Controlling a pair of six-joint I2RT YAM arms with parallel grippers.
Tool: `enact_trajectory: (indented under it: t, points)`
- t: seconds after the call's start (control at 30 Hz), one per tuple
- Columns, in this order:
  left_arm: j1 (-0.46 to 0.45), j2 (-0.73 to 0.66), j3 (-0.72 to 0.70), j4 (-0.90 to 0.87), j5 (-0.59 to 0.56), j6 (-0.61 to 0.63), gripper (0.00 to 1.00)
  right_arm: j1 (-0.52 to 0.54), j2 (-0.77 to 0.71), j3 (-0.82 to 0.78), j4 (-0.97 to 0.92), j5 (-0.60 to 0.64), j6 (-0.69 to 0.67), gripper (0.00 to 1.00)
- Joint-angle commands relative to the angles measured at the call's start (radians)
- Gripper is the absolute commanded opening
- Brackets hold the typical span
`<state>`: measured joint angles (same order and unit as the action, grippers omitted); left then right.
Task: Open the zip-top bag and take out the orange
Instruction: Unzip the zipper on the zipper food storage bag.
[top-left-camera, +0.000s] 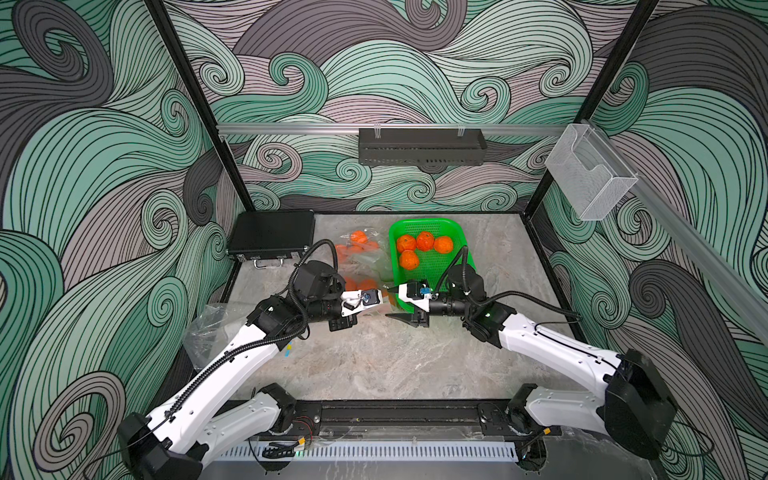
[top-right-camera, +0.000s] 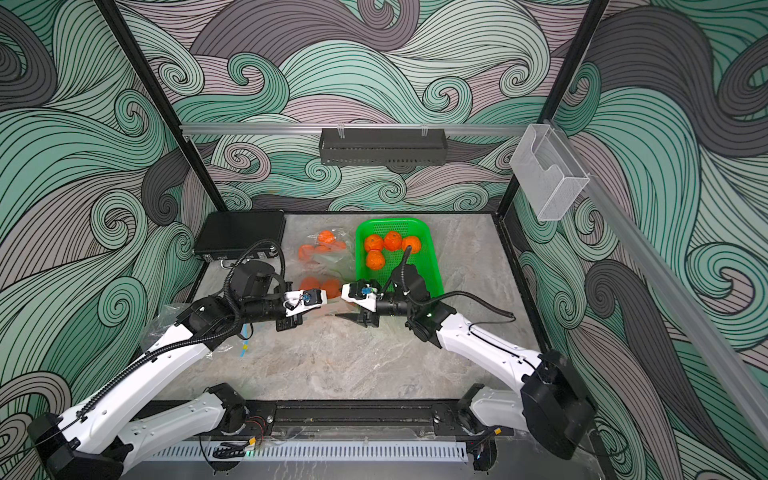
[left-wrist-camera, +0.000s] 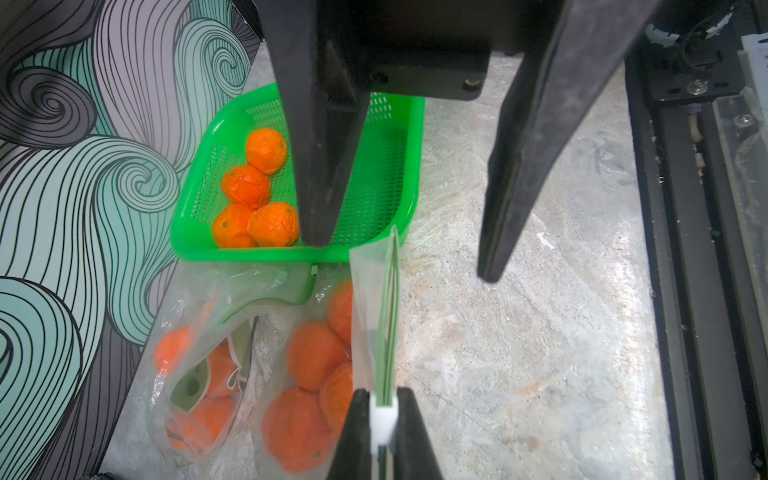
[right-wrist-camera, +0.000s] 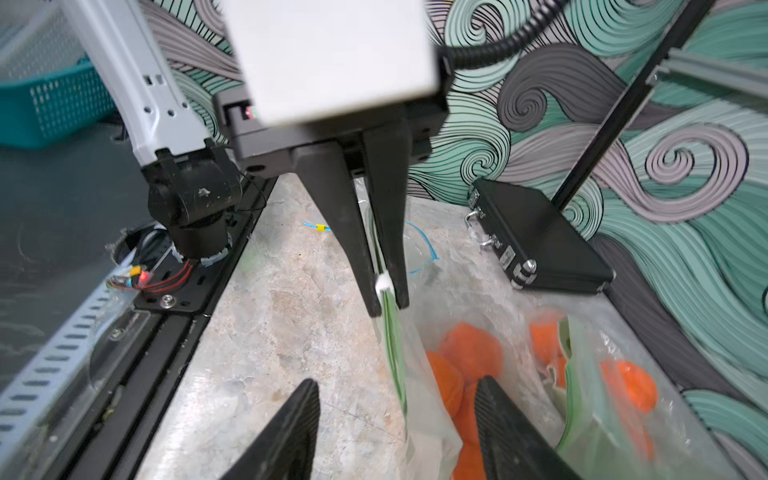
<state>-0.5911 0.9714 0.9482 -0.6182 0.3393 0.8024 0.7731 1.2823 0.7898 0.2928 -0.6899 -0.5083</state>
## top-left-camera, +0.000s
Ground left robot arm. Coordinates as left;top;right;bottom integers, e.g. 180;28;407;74
117;253;384;479

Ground clear acrylic wall holder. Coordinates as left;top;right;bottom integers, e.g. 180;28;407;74
545;123;637;221

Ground oranges in green-zip bag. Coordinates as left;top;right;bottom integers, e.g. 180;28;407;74
344;276;379;291

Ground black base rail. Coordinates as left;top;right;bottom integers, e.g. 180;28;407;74
288;399;562;439

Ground blue-zip clear bag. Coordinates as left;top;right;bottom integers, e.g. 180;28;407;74
182;302;255;372

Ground black case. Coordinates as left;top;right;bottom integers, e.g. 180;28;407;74
227;210;315;265

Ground orange taken out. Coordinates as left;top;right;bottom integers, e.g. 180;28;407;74
399;250;420;271
433;236;454;255
396;235;417;253
416;231;435;252

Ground black wall tray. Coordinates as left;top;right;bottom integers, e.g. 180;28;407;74
358;128;488;173

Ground white slotted cable duct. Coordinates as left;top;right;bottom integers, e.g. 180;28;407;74
215;440;520;464

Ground green plastic basket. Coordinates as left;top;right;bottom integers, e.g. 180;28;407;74
388;218;467;286

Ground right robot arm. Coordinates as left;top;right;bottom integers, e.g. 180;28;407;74
389;248;678;460

